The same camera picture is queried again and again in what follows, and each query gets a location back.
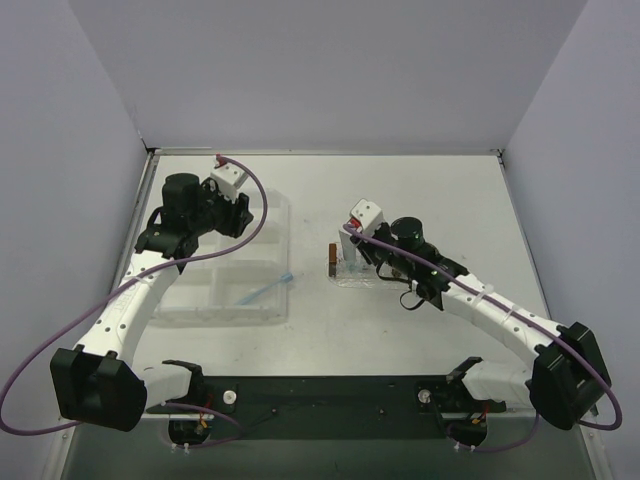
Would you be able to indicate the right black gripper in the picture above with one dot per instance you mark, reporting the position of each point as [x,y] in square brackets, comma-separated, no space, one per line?
[373,252]

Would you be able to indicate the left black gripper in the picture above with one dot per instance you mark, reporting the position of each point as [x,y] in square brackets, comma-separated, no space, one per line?
[236,215]

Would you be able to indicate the clear textured glass tray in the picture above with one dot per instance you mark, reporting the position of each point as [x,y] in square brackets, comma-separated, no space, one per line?
[367,276]

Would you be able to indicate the green cap toothpaste tube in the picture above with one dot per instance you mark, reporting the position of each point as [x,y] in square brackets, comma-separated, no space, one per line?
[350,253]

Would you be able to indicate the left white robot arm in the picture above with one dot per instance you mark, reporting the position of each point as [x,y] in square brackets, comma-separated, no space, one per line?
[94,381]

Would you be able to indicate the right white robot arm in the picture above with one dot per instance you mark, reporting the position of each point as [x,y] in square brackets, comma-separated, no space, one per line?
[560,371]

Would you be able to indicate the light blue toothbrush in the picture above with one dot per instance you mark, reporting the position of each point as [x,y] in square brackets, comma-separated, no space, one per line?
[283,279]

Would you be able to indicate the clear plastic organizer box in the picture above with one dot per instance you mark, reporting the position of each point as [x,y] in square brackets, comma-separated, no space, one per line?
[206,293]

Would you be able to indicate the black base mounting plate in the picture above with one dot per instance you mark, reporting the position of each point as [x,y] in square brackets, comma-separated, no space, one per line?
[405,407]

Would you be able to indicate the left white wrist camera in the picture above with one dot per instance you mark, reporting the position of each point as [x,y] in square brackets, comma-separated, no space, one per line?
[227,178]

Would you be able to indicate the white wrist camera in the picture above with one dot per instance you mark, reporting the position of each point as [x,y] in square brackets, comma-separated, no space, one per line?
[227,178]
[366,217]

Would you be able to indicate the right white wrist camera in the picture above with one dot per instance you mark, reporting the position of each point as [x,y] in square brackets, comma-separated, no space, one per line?
[366,217]

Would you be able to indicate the aluminium front rail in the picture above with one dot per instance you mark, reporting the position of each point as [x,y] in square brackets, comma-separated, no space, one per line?
[556,401]

